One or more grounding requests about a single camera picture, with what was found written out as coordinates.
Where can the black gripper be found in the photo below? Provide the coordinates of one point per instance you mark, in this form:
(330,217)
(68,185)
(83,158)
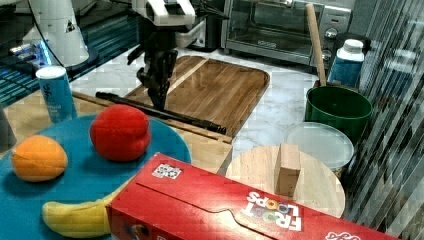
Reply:
(157,44)

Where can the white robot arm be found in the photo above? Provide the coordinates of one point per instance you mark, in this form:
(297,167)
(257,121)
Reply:
(159,24)

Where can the red toy apple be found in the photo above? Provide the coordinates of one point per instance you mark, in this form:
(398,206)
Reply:
(120,133)

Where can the dark wooden cutting board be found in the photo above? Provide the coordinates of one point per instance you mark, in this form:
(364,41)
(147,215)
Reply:
(221,92)

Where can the blue shaker white cap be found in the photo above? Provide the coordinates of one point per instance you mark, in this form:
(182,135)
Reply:
(54,86)

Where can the red Froot Loops box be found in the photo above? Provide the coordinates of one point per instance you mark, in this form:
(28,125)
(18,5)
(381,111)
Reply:
(171,200)

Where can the blue round plate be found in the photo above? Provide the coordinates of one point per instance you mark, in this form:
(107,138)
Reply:
(21,202)

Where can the stainless toaster oven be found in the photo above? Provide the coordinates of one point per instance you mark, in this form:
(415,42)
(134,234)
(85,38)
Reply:
(279,28)

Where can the orange toy fruit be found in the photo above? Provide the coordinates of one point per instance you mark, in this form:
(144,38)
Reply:
(38,158)

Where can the yellow toy banana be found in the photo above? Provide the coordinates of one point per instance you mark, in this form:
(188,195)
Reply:
(83,220)

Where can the wooden lid canister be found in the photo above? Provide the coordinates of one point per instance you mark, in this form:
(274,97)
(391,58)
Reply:
(287,171)

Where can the blue bottle white cap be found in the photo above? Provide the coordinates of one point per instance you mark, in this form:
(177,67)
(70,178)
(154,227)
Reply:
(347,66)

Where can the green mug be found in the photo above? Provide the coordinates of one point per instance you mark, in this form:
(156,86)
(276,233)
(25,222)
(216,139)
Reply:
(341,108)

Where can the black drawer handle bar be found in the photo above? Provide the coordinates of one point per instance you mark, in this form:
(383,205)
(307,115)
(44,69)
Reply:
(163,114)

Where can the wooden rolling pin handle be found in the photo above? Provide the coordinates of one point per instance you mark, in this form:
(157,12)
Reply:
(316,44)

